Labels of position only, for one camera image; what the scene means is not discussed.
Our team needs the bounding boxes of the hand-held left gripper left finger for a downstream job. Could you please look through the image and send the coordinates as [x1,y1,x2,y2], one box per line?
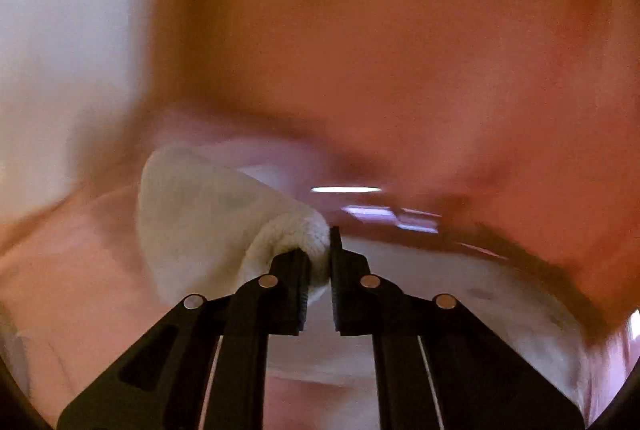
[56,247,313,430]

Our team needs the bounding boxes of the pink blanket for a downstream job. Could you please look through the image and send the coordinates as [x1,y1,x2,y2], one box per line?
[0,105,640,430]

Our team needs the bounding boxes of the orange curtain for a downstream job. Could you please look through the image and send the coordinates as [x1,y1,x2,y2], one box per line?
[150,0,640,341]

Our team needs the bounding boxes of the white fleece cloth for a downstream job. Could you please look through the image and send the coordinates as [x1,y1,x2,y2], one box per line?
[137,145,332,306]

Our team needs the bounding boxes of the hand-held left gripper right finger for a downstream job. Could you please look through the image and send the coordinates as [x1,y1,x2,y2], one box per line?
[329,226,586,430]

